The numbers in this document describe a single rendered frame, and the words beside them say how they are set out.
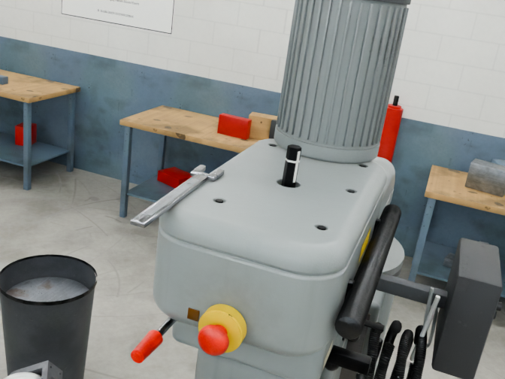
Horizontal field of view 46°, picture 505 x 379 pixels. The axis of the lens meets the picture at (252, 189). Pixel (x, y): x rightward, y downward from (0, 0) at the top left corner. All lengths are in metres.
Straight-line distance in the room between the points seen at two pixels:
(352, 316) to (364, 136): 0.41
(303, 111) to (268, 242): 0.38
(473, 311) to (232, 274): 0.56
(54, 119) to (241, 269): 5.83
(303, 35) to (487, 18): 4.04
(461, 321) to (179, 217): 0.62
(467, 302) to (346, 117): 0.41
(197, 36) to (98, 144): 1.56
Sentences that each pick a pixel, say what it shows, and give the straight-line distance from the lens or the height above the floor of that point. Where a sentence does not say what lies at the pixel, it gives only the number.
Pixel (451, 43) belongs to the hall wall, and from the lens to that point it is 5.06.
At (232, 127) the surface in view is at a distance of 4.90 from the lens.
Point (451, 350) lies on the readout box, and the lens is 1.22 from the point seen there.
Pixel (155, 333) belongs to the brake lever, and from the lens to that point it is 0.84.
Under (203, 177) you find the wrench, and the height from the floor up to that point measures 1.90.
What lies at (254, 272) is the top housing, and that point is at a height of 1.84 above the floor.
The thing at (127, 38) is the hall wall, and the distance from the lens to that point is 5.90.
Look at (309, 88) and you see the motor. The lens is 1.05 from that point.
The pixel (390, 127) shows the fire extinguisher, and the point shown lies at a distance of 5.03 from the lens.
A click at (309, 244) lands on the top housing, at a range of 0.73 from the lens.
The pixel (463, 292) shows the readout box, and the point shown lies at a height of 1.69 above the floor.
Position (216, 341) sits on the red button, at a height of 1.77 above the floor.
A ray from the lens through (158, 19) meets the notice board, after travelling 5.73.
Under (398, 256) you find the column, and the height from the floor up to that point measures 1.56.
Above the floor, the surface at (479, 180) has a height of 0.96.
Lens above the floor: 2.19
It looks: 20 degrees down
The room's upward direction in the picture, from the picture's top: 8 degrees clockwise
